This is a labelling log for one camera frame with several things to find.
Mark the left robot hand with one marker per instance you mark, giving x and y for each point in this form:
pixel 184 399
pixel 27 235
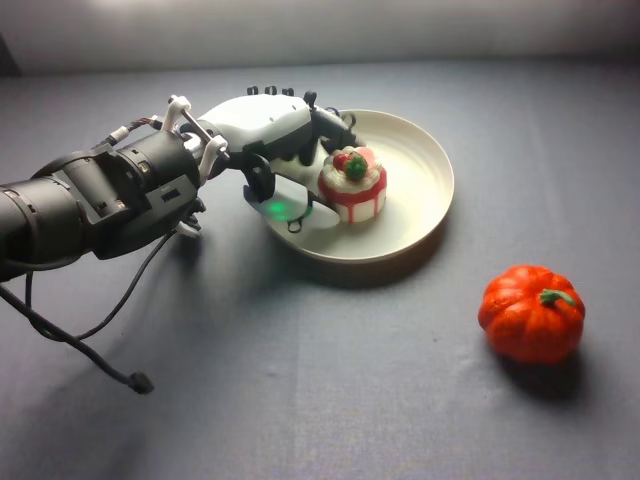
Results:
pixel 255 122

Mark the orange white roll toy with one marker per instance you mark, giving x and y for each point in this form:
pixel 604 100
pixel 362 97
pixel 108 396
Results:
pixel 360 195

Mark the orange toy pumpkin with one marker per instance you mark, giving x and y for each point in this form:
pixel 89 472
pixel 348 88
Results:
pixel 530 320

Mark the round cream plate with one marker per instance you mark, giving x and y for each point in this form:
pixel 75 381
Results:
pixel 415 200

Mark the grey tablecloth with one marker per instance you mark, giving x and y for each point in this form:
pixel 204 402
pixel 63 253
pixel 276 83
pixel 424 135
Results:
pixel 300 390

